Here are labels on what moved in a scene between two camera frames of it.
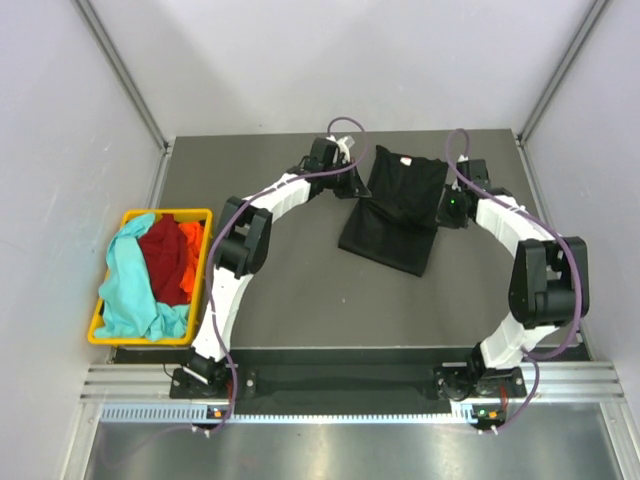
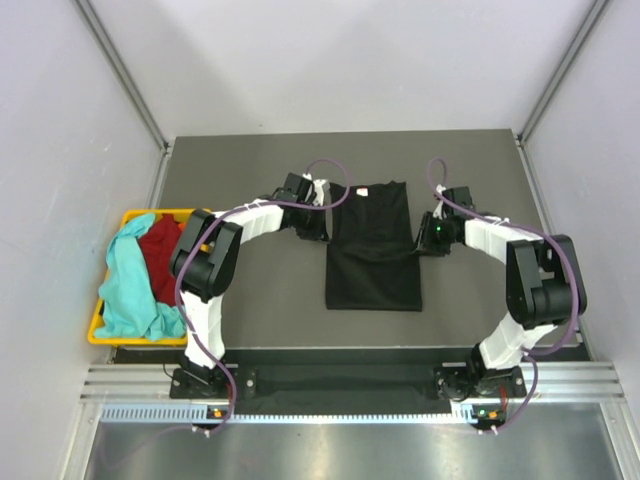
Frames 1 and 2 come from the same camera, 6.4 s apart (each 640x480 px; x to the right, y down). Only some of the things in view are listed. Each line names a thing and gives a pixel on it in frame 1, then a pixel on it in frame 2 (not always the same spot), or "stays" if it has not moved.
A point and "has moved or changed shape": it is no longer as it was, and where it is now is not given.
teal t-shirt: x=128 y=292 stays
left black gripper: x=353 y=186 -> x=318 y=231
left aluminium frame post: x=100 y=28 stays
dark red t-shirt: x=166 y=253 stays
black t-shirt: x=396 y=225 has moved or changed shape
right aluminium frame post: x=599 y=10 stays
